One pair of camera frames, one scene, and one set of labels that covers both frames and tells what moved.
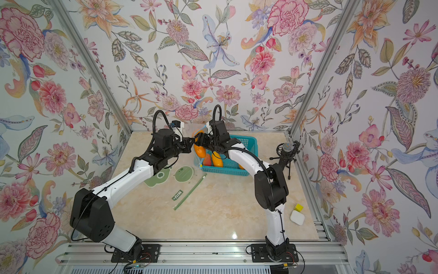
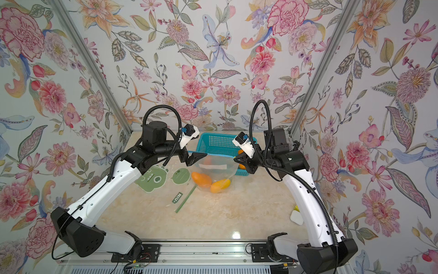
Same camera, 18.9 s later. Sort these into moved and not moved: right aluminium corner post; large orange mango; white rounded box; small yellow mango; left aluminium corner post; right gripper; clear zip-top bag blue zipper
Moved: large orange mango; right gripper; clear zip-top bag blue zipper; small yellow mango
Not moved: right aluminium corner post; left aluminium corner post; white rounded box
